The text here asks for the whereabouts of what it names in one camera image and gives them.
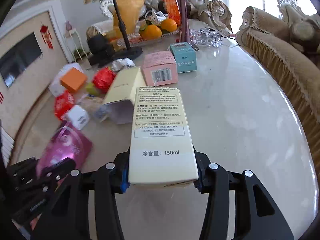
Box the beige fringed sofa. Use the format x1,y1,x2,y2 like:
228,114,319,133
236,0,319,174

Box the purple glass vase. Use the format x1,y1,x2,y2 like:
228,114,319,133
177,0,191,45

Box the orange red snack bag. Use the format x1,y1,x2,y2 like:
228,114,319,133
164,0,181,26

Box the black phone stand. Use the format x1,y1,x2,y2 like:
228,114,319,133
112,0,143,60

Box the orange fruit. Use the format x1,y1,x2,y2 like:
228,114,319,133
160,18,178,33
140,25,162,40

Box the red chinese knot decoration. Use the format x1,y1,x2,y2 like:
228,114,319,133
40,24,54,50

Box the clear plastic snack wrapper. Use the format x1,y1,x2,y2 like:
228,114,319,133
76,94,108,122

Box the white side stand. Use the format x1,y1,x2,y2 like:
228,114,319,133
64,21,88,62

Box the wall television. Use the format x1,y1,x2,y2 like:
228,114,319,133
1,33,43,88

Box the yellow-green small box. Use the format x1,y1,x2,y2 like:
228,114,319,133
85,82,101,96

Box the glass fruit tray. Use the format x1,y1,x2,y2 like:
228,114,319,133
128,28,180,47

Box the red wrapper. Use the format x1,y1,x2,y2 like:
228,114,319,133
92,67,116,94

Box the cream 150ml carton box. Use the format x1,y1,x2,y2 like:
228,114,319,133
128,87,199,187

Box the cream yellow box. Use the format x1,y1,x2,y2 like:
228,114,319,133
103,67,146,124

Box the clear glass cups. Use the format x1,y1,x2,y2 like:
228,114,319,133
190,27,222,48

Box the magenta pink carton box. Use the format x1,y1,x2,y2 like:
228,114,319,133
36,120,93,177

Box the red printed box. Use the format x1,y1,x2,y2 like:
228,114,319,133
54,90,75,121

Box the white charger box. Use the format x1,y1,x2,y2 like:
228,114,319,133
66,105,90,130

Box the black round speaker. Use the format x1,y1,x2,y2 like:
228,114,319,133
87,34,116,68

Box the pink barcode box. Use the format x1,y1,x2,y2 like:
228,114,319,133
141,50,178,86

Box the orange square box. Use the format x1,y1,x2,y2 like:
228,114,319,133
60,67,87,93

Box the white ornate armchair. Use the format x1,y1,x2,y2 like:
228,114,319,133
133,0,232,37

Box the yellow paper bag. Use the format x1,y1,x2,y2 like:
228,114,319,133
116,0,145,34

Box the right orange fruit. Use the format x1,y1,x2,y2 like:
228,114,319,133
160,18,178,33

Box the front orange fruit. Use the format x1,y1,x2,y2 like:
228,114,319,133
140,25,162,40

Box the teal bear box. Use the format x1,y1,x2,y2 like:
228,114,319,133
170,42,197,74

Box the white paper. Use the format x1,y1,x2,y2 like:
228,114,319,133
111,58,136,73

